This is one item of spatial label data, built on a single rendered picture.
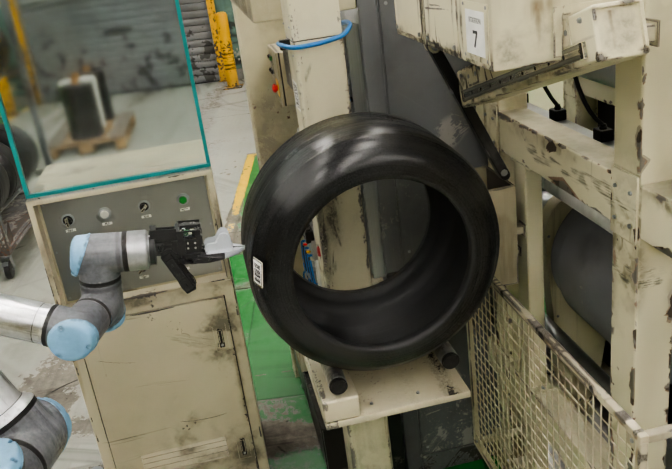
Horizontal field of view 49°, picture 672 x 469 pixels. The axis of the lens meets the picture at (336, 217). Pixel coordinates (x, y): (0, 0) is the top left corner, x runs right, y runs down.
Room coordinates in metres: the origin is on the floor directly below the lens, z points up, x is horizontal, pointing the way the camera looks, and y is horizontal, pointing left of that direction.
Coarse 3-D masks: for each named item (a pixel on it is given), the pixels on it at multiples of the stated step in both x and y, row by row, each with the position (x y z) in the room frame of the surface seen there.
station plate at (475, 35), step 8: (472, 16) 1.37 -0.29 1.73; (480, 16) 1.33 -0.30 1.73; (472, 24) 1.37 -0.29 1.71; (480, 24) 1.33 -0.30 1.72; (472, 32) 1.37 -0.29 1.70; (480, 32) 1.33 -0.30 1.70; (472, 40) 1.37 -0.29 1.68; (480, 40) 1.33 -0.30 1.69; (472, 48) 1.37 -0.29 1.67; (480, 48) 1.34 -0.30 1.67; (480, 56) 1.34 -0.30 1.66
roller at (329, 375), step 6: (324, 366) 1.56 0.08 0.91; (324, 372) 1.55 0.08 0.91; (330, 372) 1.52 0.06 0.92; (336, 372) 1.52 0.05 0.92; (342, 372) 1.53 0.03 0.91; (330, 378) 1.50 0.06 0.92; (336, 378) 1.49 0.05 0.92; (342, 378) 1.49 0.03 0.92; (330, 384) 1.49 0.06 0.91; (336, 384) 1.49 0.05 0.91; (342, 384) 1.49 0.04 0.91; (330, 390) 1.49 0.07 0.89; (336, 390) 1.49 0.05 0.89; (342, 390) 1.49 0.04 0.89
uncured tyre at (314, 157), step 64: (320, 128) 1.67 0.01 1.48; (384, 128) 1.58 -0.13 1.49; (256, 192) 1.62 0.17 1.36; (320, 192) 1.48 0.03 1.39; (448, 192) 1.52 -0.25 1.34; (256, 256) 1.49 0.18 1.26; (448, 256) 1.79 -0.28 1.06; (320, 320) 1.73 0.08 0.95; (384, 320) 1.74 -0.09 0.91; (448, 320) 1.52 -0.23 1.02
